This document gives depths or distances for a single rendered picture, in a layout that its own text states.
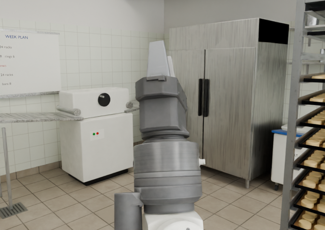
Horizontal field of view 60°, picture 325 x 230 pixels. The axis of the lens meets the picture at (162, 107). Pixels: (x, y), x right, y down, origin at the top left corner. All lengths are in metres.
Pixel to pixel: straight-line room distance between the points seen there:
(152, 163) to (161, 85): 0.09
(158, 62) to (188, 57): 3.54
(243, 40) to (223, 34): 0.29
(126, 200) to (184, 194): 0.07
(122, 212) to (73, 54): 4.16
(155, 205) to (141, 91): 0.14
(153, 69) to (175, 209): 0.18
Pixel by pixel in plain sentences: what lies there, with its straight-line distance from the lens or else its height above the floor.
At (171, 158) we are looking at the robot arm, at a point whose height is 1.46.
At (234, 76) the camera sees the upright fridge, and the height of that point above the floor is 1.39.
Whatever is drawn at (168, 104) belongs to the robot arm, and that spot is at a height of 1.52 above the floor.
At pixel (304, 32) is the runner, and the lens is 1.27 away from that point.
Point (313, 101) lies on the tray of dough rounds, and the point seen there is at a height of 1.41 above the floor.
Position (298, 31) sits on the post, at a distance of 1.25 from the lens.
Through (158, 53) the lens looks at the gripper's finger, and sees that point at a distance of 0.39.
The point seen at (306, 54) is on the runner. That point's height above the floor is 1.60.
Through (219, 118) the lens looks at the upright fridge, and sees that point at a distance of 3.66.
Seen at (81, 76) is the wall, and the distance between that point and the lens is 4.52.
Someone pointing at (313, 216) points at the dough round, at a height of 0.87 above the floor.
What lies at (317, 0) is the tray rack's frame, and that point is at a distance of 1.25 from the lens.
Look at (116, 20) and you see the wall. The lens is 4.92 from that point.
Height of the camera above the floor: 1.57
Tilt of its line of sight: 9 degrees down
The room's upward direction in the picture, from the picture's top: straight up
